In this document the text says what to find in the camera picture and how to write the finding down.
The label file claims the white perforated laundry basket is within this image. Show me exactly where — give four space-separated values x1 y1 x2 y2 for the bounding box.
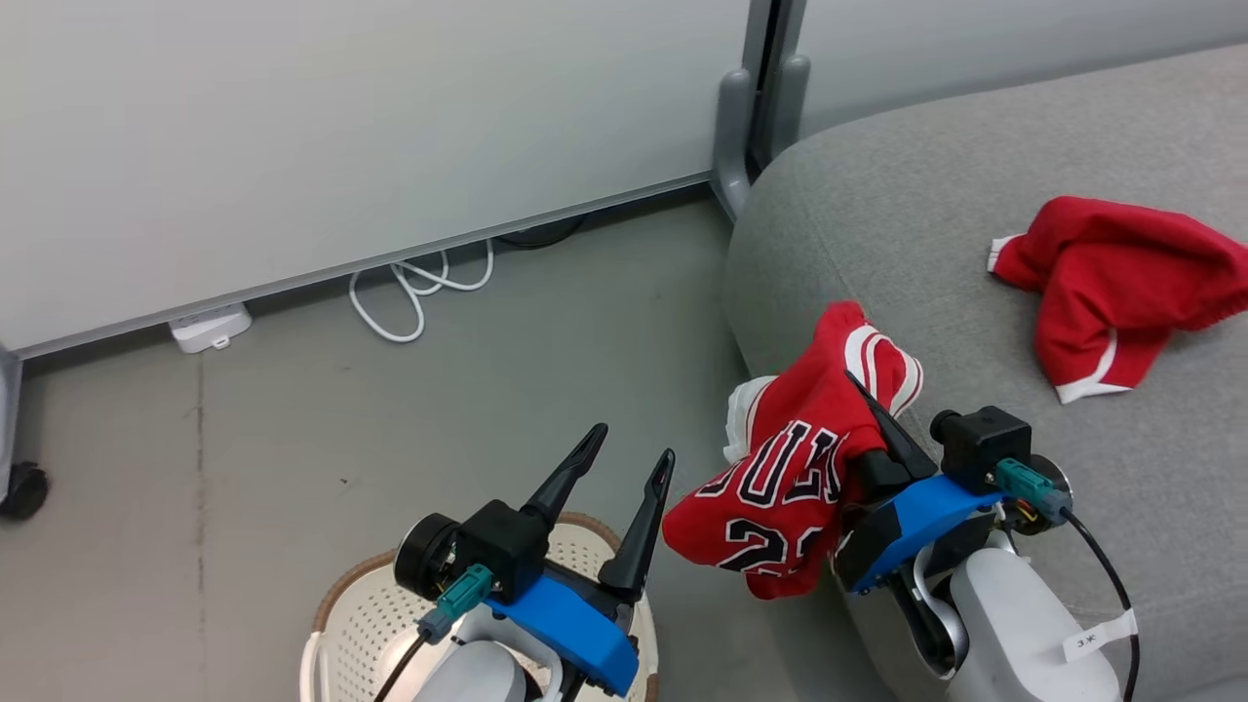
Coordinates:
300 511 660 702

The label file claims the black right cable teal plug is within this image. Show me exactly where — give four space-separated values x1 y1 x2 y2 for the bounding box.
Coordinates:
995 457 1143 702

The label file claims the small white partition panel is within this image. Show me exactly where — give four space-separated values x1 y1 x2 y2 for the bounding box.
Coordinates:
780 0 1248 139

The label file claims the red basketball jersey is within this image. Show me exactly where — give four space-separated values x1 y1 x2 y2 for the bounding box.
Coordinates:
661 300 925 602

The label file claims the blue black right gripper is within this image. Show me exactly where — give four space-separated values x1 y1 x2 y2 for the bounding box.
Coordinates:
834 370 1074 594

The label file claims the grey partition foot with caster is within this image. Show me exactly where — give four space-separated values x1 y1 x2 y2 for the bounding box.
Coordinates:
0 343 23 493

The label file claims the black floor cable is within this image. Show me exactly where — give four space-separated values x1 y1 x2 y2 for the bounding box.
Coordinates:
495 214 588 251

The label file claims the white power strip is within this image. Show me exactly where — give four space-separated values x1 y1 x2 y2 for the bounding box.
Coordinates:
168 302 254 355

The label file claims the white paper right cable label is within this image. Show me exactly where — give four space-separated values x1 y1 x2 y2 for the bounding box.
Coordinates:
1062 608 1140 665

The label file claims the black left cable teal plug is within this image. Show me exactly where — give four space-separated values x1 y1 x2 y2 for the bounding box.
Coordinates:
375 564 495 702

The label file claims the red shorts white trim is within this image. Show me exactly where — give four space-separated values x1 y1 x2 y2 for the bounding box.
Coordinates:
988 195 1248 406

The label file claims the grey fabric sofa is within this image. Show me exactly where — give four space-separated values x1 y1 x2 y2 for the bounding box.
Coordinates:
723 44 1248 702

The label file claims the large white partition panel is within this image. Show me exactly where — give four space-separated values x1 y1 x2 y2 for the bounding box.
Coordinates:
0 0 777 363

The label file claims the black cable teal plug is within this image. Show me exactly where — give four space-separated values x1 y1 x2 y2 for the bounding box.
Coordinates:
995 457 1143 702
375 564 495 702

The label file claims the coiled white cable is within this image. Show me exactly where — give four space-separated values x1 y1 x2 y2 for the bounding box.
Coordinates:
348 239 496 345

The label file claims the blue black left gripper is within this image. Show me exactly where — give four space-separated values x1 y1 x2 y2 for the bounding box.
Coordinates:
394 422 676 697

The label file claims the black caster wheel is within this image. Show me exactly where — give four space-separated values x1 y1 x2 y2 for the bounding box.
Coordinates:
0 461 50 522

